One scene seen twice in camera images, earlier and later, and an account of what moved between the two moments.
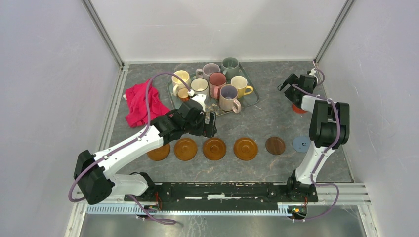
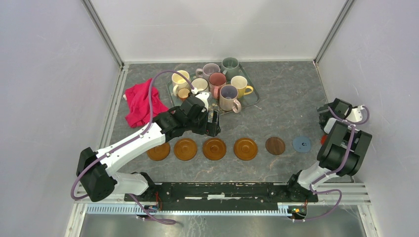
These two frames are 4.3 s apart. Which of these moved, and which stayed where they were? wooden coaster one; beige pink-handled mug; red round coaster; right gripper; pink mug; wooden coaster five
Moved: red round coaster; right gripper
Stayed: wooden coaster one; pink mug; wooden coaster five; beige pink-handled mug
